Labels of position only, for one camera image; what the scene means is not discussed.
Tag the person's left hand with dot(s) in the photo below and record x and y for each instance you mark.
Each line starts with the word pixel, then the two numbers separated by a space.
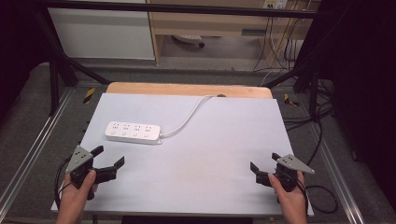
pixel 76 196

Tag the white cabinet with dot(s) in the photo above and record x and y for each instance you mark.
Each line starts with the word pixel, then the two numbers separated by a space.
pixel 102 34

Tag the white power strip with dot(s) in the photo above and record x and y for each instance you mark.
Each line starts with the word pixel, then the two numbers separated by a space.
pixel 134 132

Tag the black curtain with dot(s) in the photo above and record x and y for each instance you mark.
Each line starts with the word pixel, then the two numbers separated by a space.
pixel 364 93
pixel 15 46

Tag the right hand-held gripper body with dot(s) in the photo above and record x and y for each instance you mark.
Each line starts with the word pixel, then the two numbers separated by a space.
pixel 288 174

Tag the wooden desk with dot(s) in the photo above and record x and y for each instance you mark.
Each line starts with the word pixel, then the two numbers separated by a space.
pixel 211 23

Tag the black metal frame bar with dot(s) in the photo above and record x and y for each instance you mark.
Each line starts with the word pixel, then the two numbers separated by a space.
pixel 186 8

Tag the person's right hand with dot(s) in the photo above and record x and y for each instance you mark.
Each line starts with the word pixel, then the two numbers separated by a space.
pixel 291 197

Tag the yellow black tape strip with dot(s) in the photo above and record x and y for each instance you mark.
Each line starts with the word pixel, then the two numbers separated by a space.
pixel 289 100
pixel 89 95

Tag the white wall socket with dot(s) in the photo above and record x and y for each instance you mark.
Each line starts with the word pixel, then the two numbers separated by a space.
pixel 275 3

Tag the aluminium floor rail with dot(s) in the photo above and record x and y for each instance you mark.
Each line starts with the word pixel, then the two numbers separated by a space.
pixel 31 155
pixel 339 183

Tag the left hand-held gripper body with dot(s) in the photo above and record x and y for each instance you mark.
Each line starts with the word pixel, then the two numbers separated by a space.
pixel 78 158

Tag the black metal stand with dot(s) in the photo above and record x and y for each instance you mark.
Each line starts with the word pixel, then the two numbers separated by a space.
pixel 54 87
pixel 313 90

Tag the grey chair base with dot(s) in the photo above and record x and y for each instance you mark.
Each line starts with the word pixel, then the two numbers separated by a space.
pixel 188 38

